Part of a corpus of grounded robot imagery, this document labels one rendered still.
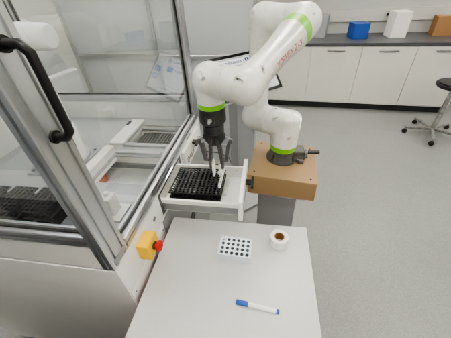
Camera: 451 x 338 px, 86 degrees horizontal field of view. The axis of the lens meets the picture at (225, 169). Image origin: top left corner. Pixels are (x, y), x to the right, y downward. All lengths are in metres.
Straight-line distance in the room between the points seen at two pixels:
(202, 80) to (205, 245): 0.62
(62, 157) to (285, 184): 0.87
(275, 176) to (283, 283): 0.46
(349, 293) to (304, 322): 1.01
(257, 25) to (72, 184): 0.84
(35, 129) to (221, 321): 0.71
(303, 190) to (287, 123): 0.31
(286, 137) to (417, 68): 3.13
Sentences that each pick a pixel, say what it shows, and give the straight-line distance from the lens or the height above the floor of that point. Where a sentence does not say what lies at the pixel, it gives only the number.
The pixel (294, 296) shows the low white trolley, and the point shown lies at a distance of 0.93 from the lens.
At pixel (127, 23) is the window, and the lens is 0.90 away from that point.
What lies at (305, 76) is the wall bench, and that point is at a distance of 3.85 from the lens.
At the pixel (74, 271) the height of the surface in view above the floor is 0.91.
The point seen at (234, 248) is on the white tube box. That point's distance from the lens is 0.96.
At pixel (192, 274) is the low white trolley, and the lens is 0.96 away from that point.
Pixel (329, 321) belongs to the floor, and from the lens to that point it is 1.77.
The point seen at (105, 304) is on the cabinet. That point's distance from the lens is 1.10.
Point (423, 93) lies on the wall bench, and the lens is 4.26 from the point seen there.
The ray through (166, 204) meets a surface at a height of 0.87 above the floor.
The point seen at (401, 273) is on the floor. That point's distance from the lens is 2.10.
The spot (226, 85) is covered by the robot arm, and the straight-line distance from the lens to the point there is 0.70.
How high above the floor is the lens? 1.59
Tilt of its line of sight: 38 degrees down
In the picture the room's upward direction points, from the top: 4 degrees counter-clockwise
